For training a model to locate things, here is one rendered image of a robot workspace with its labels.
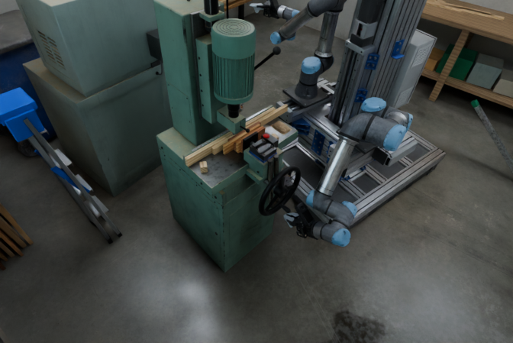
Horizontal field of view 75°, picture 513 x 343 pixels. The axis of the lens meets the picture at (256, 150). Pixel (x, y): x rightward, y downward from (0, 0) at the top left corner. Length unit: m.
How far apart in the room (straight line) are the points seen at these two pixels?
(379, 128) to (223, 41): 0.72
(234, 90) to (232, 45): 0.20
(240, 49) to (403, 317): 1.83
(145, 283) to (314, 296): 1.05
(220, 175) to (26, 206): 1.78
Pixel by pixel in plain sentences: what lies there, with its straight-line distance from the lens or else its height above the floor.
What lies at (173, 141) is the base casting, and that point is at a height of 0.80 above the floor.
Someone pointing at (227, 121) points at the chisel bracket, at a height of 1.05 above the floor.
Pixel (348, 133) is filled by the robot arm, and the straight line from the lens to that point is 1.48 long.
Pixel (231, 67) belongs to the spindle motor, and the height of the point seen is 1.38.
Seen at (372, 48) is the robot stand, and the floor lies 1.24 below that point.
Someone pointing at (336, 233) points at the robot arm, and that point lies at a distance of 1.47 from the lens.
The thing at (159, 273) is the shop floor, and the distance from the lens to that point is 2.35.
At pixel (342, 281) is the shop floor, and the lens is 2.37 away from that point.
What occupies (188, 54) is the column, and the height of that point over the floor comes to 1.35.
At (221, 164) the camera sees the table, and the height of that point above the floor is 0.90.
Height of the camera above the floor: 2.07
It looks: 44 degrees down
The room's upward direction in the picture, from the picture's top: 4 degrees clockwise
